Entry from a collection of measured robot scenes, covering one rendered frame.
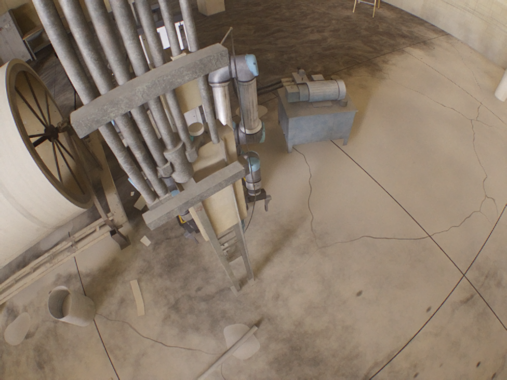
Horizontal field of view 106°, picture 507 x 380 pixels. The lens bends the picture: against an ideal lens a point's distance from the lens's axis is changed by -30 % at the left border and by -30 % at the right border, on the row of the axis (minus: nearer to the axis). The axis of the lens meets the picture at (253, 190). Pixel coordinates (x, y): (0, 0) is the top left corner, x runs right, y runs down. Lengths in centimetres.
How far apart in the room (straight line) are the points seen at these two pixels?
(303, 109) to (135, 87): 228
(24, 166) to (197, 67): 175
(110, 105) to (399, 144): 321
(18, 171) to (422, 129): 425
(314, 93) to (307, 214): 114
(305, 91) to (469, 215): 223
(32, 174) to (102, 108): 165
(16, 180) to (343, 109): 288
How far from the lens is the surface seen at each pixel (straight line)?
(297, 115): 263
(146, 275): 257
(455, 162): 372
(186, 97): 70
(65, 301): 279
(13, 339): 353
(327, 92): 268
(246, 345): 223
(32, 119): 372
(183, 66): 56
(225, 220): 123
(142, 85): 55
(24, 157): 214
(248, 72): 142
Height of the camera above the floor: 224
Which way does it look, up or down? 56 degrees down
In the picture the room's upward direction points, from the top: 7 degrees counter-clockwise
